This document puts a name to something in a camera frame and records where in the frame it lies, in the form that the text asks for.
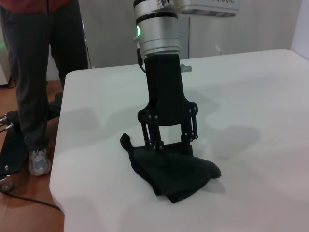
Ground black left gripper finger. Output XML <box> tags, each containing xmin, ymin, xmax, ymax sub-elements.
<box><xmin>180</xmin><ymin>107</ymin><xmax>199</xmax><ymax>155</ymax></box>
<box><xmin>141</xmin><ymin>121</ymin><xmax>165</xmax><ymax>154</ymax></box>

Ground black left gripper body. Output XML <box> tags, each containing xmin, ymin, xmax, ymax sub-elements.
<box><xmin>137</xmin><ymin>54</ymin><xmax>198</xmax><ymax>128</ymax></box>

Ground dark blue rag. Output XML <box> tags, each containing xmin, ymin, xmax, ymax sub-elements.
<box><xmin>120</xmin><ymin>132</ymin><xmax>222</xmax><ymax>203</ymax></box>

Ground white cabinet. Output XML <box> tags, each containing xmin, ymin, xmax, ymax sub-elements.
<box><xmin>178</xmin><ymin>13</ymin><xmax>296</xmax><ymax>59</ymax></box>

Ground white sneaker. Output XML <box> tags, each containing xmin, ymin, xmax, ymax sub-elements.
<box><xmin>28</xmin><ymin>148</ymin><xmax>51</xmax><ymax>176</ymax></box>

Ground person in grey trousers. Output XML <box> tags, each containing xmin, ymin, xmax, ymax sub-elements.
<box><xmin>0</xmin><ymin>0</ymin><xmax>89</xmax><ymax>177</ymax></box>

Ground caster wheel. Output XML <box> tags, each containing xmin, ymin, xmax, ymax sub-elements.
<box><xmin>0</xmin><ymin>175</ymin><xmax>15</xmax><ymax>193</ymax></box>

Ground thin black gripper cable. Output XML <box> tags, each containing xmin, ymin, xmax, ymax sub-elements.
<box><xmin>136</xmin><ymin>42</ymin><xmax>147</xmax><ymax>73</ymax></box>

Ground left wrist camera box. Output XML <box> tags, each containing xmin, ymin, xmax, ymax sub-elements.
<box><xmin>173</xmin><ymin>0</ymin><xmax>241</xmax><ymax>17</ymax></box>

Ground black floor cable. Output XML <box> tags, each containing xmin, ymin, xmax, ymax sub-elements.
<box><xmin>0</xmin><ymin>186</ymin><xmax>64</xmax><ymax>211</ymax></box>

